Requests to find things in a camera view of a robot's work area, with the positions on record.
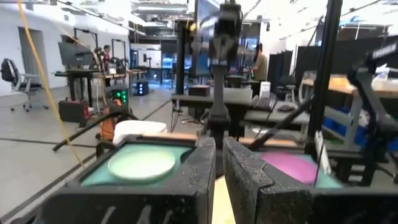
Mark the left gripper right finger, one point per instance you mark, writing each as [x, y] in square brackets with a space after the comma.
[245, 186]

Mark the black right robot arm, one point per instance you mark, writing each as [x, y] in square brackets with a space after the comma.
[218, 93]

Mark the grey computer desk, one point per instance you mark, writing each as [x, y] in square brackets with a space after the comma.
[273, 116]

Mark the purple plate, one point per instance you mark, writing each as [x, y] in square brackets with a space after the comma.
[289, 168]

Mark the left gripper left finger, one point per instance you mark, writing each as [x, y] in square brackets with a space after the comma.
[199, 186]

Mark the computer with blue lights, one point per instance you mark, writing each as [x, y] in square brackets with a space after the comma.
[141, 88]

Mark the black keyboard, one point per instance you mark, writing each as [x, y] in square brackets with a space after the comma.
[263, 103]

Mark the black metal table frame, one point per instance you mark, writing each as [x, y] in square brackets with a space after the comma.
[325, 77]

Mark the white box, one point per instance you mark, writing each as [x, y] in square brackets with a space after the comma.
[265, 89]

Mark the black partition panel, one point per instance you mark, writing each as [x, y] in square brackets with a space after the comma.
[280, 70]

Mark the green table mat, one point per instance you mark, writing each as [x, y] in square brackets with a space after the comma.
[93, 180]

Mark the cream plate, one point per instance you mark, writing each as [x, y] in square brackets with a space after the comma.
[222, 202]

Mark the blue storage bins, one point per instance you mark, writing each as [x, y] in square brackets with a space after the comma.
[360, 133]

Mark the dark monitor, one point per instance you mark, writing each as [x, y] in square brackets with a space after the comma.
[74, 53]

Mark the grey office chair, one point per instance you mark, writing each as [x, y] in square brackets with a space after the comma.
[29, 87]

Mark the computer with green lights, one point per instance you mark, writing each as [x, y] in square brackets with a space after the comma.
[120, 96]

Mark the monitor with blue screen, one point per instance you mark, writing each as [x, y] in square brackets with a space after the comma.
[203, 46]

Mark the black pillar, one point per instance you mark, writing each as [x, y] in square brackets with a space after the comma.
[181, 56]

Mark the black floor bar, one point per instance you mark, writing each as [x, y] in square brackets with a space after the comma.
[87, 129]

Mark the red and black case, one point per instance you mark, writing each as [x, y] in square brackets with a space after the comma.
[73, 110]

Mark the wooden workbench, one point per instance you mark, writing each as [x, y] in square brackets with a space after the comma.
[342, 84]

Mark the orange machine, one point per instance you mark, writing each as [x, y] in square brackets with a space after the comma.
[107, 127]

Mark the black standing desk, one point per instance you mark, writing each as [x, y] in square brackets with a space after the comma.
[77, 73]

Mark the person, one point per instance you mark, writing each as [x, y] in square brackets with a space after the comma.
[106, 57]
[260, 65]

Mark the white paper sheet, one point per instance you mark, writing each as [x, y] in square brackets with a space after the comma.
[323, 152]

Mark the grey door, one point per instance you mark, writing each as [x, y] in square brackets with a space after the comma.
[32, 53]

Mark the black computer mouse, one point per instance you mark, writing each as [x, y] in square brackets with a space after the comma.
[286, 108]

